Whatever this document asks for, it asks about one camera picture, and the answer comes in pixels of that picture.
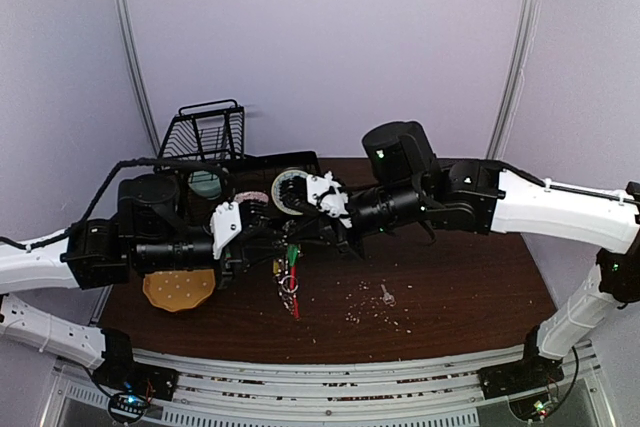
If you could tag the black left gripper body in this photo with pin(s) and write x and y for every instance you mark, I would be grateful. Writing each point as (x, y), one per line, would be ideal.
(224, 276)

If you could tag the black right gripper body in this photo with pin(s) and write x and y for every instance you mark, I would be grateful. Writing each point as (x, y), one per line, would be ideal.
(343, 226)

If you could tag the green tagged key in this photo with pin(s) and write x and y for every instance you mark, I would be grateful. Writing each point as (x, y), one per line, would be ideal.
(293, 252)

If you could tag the red handled keyring with keys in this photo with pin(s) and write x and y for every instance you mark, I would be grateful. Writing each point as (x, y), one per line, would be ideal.
(287, 285)

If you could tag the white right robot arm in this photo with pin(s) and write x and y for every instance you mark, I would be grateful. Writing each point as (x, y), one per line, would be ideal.
(482, 196)

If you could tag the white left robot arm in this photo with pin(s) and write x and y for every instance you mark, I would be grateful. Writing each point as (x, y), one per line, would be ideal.
(181, 264)

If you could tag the pink patterned bowl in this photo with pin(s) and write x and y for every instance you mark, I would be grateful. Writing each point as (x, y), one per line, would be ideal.
(257, 196)

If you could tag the yellow dotted plate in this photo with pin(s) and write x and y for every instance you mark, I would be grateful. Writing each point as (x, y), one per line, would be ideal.
(175, 291)

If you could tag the loose silver key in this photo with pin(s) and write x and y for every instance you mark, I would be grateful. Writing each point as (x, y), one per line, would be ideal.
(387, 298)

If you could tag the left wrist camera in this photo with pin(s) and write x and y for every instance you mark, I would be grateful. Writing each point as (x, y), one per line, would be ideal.
(236, 222)

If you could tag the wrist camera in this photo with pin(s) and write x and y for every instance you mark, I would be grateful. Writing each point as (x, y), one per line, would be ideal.
(327, 196)
(236, 222)

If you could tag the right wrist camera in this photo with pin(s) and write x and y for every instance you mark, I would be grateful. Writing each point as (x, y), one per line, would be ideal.
(327, 196)

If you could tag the black wire dish rack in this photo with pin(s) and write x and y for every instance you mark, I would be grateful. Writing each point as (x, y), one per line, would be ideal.
(214, 133)

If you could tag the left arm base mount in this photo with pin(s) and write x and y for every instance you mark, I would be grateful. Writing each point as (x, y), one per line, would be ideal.
(130, 386)

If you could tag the right aluminium frame post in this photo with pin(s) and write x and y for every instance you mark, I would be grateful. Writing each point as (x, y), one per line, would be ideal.
(524, 40)

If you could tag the aluminium frame post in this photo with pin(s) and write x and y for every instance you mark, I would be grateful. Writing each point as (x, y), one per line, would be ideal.
(524, 40)
(135, 74)

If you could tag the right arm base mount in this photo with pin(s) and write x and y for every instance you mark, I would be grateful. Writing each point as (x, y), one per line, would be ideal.
(530, 372)

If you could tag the left aluminium frame post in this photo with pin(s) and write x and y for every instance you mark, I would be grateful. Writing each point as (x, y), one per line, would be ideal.
(135, 74)

